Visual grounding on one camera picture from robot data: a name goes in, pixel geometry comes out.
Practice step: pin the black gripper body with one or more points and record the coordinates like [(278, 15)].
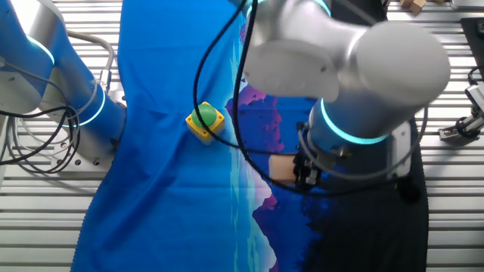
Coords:
[(321, 160)]

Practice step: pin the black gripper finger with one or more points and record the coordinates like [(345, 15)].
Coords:
[(302, 162), (308, 178)]

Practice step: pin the small wooden block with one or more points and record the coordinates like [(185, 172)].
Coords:
[(281, 169)]

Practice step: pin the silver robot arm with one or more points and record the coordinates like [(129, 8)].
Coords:
[(397, 68)]

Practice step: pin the spare wooden block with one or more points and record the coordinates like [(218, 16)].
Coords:
[(417, 7)]

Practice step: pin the yellow box green button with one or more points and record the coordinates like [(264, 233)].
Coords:
[(205, 120)]

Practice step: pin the blue black printed cloth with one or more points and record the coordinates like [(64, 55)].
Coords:
[(159, 189)]

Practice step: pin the black flat pad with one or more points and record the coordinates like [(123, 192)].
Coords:
[(474, 41)]

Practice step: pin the wrist camera mounting bracket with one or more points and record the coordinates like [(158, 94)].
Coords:
[(400, 151)]

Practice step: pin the small silver camera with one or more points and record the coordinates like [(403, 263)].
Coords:
[(472, 109)]

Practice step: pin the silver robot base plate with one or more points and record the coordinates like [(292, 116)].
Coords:
[(83, 158)]

